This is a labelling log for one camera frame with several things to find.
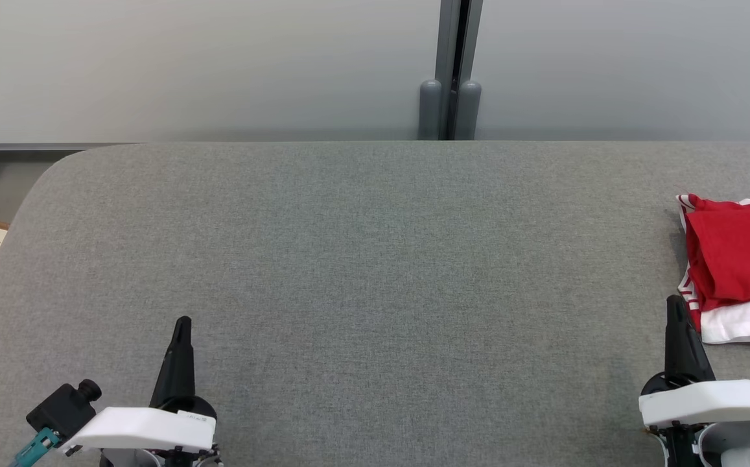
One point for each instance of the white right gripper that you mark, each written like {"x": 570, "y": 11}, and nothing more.
{"x": 705, "y": 402}

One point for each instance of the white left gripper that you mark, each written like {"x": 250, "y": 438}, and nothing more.
{"x": 148, "y": 428}

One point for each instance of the red shorts with white stripe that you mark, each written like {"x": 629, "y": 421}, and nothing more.
{"x": 744, "y": 321}

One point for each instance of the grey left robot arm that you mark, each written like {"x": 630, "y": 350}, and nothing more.
{"x": 128, "y": 459}

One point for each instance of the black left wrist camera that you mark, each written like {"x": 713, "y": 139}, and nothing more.
{"x": 60, "y": 408}

